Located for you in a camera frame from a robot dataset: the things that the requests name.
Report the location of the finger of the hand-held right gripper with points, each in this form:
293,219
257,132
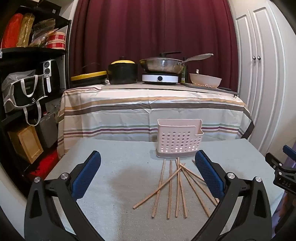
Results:
274,162
291,153

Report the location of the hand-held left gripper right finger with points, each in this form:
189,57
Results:
209,176

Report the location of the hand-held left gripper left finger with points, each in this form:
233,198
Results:
86,176

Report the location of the bunch of wooden chopsticks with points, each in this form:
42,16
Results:
169,190

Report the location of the perforated plastic utensil holder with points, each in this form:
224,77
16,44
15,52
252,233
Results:
178,139

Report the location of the light grey table mat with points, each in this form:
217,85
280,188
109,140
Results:
129,176

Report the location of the red cloth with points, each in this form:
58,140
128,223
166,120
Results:
45,165

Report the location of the grey storage bin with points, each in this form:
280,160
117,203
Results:
47,132

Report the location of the wooden box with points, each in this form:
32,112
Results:
27,144

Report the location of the white wardrobe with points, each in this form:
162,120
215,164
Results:
261,92

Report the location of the black tray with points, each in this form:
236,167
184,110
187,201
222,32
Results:
229,91

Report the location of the striped tablecloth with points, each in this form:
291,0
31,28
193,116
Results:
143,111

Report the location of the white bowl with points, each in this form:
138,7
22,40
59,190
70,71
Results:
204,80

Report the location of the flat black and yellow cooker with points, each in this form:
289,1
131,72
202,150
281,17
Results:
89,78

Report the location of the black tote bag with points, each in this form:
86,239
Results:
23,92

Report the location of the dark oil bottle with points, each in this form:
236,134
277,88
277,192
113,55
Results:
183,74

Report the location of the flat grey board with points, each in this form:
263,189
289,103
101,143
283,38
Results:
143,86

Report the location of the black and silver air fryer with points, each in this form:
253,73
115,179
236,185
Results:
49,74

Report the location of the black pot with yellow lid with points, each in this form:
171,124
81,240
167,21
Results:
122,73

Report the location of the white induction cooker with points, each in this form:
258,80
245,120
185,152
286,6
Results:
159,78

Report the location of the stainless steel wok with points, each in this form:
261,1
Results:
161,64

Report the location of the black shelving unit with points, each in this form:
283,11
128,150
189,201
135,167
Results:
32,52

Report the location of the red and white round tin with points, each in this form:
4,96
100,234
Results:
56,40

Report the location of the clear plastic packets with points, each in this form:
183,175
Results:
42,30

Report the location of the maroon curtain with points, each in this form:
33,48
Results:
150,30

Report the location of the gold bag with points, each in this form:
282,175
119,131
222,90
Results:
25,30

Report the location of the red bag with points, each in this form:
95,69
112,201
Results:
12,31

